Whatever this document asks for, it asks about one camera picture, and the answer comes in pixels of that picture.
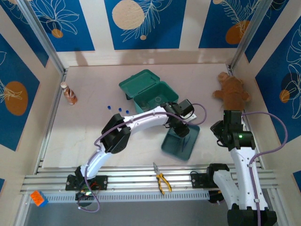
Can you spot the blue plastic tweezers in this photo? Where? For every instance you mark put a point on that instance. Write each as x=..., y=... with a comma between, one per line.
x=184, y=143

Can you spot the green divided tray insert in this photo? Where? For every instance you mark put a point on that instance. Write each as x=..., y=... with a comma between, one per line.
x=174, y=150

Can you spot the green plastic toolbox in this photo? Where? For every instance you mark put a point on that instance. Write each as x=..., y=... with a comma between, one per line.
x=141, y=82

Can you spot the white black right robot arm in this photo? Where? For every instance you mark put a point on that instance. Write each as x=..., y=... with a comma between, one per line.
x=242, y=164

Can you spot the brown plush toy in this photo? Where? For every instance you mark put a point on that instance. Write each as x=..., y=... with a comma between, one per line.
x=232, y=94

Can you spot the clear glass flask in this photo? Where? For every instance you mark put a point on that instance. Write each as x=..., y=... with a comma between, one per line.
x=143, y=105

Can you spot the yellow black pliers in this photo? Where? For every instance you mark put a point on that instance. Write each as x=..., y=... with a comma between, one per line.
x=160, y=176

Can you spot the black controller board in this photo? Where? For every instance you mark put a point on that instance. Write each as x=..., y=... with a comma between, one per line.
x=215, y=196
x=82, y=196

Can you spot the brown white patterned bottle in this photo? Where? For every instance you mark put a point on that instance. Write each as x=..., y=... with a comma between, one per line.
x=70, y=96

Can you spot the orange blue toy brick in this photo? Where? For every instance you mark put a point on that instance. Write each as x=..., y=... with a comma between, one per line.
x=37, y=197

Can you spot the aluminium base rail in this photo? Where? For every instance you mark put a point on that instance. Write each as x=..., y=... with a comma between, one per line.
x=131, y=179

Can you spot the aluminium frame post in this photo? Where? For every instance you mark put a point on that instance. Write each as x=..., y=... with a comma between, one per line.
x=39, y=30
x=253, y=30

